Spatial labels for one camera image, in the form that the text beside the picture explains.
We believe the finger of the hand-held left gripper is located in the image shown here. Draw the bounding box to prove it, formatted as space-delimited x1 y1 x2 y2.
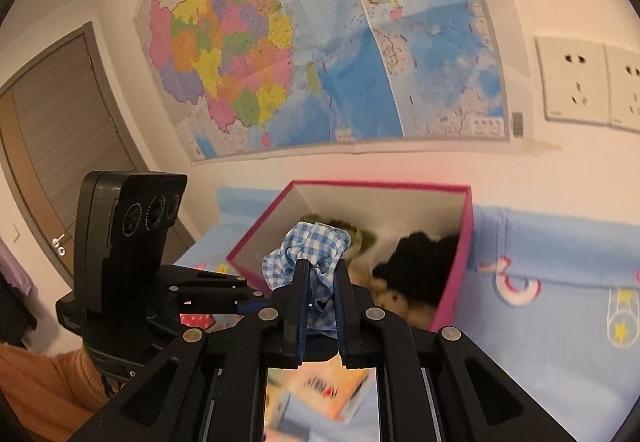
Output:
162 266 251 291
172 289 273 319

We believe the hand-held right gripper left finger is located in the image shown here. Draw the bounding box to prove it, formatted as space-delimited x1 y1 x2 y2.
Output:
67 258 313 442

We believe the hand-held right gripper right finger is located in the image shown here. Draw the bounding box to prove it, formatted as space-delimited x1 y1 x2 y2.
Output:
334 259 576 442

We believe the beige plush toy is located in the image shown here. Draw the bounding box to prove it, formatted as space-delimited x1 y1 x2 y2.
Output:
350 267 441 328

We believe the blue gingham scrunchie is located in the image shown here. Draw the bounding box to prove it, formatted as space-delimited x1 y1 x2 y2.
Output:
262 221 353 338

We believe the green plush toy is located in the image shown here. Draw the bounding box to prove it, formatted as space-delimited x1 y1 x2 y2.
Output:
300 214 378 255

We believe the black scrunchie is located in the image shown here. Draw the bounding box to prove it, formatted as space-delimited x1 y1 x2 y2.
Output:
372 232 461 308

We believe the pink cardboard box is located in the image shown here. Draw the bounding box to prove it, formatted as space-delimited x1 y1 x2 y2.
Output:
226 179 475 333

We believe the person's left forearm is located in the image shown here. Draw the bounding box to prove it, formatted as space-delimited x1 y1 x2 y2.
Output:
0 342 126 442

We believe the pastel tissue pack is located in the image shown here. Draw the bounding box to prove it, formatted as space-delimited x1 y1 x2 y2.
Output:
265 367 381 442

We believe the purple cloth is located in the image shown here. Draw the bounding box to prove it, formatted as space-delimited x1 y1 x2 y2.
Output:
0 239 33 298

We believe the dark cloth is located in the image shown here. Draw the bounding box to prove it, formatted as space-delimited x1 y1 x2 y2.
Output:
0 279 38 348

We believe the brown door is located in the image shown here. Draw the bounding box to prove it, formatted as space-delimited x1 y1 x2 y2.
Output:
0 22 196 283

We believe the blue cartoon printed blanket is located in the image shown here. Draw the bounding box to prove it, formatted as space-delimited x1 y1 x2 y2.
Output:
180 187 640 442

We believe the colourful wall map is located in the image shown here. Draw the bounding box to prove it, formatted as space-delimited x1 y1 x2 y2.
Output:
134 0 531 165

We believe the white wall outlet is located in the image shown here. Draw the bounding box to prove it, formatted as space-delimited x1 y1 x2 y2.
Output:
602 42 640 130
535 36 612 125

